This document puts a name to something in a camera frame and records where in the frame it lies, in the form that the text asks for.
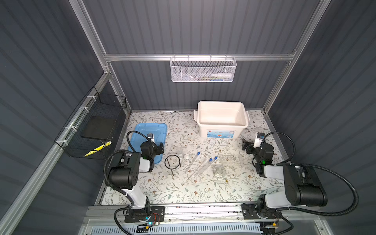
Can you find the white plastic storage bin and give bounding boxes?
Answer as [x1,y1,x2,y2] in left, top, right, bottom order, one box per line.
[194,101,250,139]

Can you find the blue plastic lid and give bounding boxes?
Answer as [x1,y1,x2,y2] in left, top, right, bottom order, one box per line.
[130,123,167,152]

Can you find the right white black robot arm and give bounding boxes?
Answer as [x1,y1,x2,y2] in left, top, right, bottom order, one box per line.
[241,138,359,219]

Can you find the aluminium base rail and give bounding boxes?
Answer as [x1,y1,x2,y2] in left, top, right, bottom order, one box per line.
[85,202,324,227]

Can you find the black wire basket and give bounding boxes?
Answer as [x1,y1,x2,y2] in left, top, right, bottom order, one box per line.
[55,88,127,160]

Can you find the clear test tube rack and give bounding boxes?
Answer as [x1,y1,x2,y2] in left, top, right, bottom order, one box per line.
[222,154,244,168]

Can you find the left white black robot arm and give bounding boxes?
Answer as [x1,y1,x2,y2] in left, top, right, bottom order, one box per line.
[103,141,164,221]

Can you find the white bottle in basket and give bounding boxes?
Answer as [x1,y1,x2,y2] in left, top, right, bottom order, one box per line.
[211,73,233,80]

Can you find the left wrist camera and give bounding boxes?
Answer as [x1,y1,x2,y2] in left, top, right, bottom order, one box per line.
[147,133,155,142]

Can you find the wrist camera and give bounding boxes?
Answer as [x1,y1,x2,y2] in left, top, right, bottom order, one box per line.
[253,132,265,148]
[147,133,155,142]

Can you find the blue capped test tube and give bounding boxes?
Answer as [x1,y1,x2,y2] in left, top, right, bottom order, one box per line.
[201,156,218,172]
[193,158,213,177]
[186,152,201,172]

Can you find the white wire mesh basket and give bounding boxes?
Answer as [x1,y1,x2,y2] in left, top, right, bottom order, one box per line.
[169,56,237,83]

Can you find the clear glass flask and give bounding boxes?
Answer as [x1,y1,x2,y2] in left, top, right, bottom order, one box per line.
[213,165,226,179]

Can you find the black wire ring stand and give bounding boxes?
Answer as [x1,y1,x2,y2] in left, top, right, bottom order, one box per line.
[164,154,181,176]

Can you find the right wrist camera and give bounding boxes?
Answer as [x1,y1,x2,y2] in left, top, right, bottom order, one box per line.
[253,132,265,148]

